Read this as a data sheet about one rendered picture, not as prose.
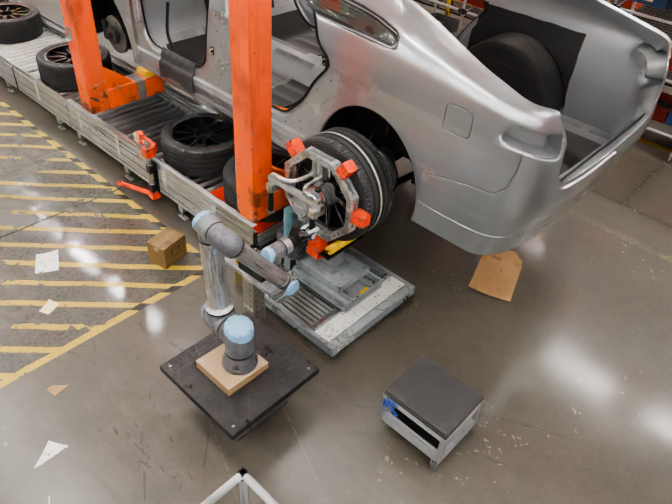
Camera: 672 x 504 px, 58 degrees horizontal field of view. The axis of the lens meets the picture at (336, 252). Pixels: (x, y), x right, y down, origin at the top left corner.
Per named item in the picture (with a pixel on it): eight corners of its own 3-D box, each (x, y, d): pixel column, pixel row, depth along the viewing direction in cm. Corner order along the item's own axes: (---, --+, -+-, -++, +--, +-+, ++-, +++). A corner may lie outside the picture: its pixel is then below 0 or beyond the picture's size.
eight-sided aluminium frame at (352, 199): (353, 250, 362) (362, 172, 327) (346, 254, 358) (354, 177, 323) (290, 210, 389) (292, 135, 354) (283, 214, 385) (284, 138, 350)
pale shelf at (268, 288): (291, 284, 358) (291, 280, 356) (270, 297, 348) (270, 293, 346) (244, 249, 380) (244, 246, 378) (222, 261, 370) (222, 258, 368)
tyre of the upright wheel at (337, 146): (347, 104, 349) (299, 161, 402) (318, 116, 335) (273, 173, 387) (413, 197, 345) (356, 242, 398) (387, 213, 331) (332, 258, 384)
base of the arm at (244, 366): (234, 380, 309) (234, 367, 303) (214, 358, 320) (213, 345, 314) (264, 364, 320) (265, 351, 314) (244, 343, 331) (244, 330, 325)
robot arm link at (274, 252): (258, 261, 321) (258, 246, 315) (276, 251, 329) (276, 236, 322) (270, 269, 316) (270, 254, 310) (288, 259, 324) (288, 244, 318)
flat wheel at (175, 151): (146, 166, 473) (142, 139, 458) (190, 130, 522) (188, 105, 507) (222, 187, 458) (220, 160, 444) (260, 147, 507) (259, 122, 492)
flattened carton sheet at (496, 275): (524, 258, 460) (525, 254, 457) (509, 302, 420) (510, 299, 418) (486, 245, 468) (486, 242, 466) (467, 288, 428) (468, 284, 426)
